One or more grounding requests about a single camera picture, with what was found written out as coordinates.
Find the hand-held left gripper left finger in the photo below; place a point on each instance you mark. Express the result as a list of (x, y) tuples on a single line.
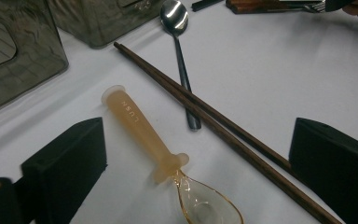
[(65, 174)]

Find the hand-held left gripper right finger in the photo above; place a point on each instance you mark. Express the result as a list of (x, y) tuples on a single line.
[(338, 174)]

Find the amber translucent plastic spoon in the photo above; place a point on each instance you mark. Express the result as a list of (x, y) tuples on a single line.
[(136, 124)]

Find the brown wooden chopstick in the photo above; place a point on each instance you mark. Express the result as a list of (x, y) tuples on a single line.
[(254, 143)]

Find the black utensils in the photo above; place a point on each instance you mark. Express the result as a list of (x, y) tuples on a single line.
[(245, 153)]

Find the smoky transparent plastic bin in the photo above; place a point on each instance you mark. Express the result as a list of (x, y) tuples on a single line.
[(99, 21), (28, 62)]

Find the black chopstick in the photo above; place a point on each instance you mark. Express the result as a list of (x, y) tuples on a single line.
[(205, 6), (200, 3)]

